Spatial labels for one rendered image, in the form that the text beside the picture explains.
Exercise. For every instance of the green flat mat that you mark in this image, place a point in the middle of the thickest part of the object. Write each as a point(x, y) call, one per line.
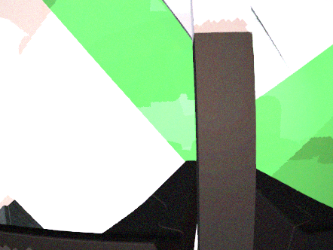
point(147, 53)

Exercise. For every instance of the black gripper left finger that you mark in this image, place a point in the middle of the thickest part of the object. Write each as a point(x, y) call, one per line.
point(167, 220)

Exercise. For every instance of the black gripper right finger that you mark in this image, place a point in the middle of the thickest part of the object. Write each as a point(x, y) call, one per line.
point(285, 219)

